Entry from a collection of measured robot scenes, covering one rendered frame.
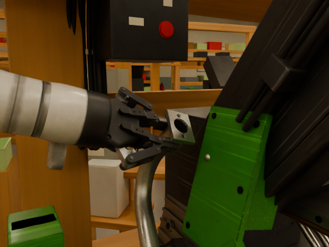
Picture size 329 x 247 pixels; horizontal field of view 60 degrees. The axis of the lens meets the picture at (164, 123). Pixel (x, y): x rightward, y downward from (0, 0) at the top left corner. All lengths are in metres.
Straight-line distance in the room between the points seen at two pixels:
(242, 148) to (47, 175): 0.42
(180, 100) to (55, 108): 0.54
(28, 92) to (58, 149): 0.09
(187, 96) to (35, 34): 0.45
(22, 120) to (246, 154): 0.28
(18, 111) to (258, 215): 0.33
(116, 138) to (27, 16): 0.34
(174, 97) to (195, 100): 0.07
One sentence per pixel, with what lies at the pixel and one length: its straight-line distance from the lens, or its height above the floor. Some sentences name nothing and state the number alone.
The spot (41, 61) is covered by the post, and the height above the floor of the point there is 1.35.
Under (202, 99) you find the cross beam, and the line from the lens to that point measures 0.89.
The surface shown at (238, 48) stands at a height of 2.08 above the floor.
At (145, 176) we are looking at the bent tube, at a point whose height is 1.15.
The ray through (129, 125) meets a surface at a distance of 0.39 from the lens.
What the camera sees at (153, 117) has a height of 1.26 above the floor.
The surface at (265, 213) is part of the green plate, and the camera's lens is 0.45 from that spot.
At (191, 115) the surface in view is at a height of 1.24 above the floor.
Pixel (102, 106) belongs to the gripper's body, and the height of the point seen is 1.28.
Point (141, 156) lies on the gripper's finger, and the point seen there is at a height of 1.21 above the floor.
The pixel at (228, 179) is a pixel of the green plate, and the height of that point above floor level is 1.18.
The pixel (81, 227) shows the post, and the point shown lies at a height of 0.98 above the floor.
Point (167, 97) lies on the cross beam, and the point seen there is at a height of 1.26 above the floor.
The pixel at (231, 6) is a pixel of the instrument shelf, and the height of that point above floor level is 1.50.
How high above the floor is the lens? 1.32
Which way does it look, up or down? 10 degrees down
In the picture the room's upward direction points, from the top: straight up
